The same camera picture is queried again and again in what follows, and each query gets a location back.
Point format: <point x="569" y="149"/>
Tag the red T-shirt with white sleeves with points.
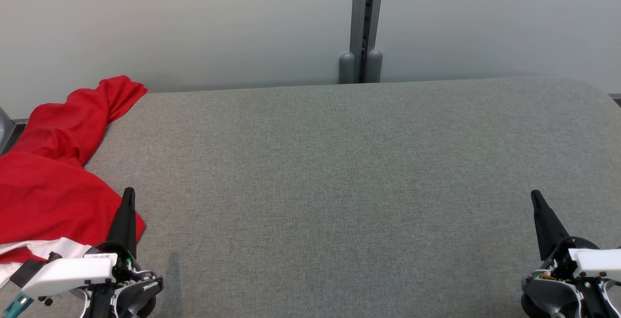
<point x="73" y="119"/>

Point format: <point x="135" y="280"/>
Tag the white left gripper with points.
<point x="73" y="272"/>

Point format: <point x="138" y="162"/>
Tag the grey metal partition post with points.
<point x="366" y="12"/>
<point x="5" y="131"/>

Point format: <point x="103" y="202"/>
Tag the grey cylindrical post foot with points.
<point x="374" y="65"/>
<point x="346" y="68"/>

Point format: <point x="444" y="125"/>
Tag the red shorts with white stripe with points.
<point x="53" y="201"/>

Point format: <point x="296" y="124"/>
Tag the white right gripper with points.
<point x="596" y="262"/>

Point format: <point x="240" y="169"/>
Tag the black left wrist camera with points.
<point x="29" y="269"/>

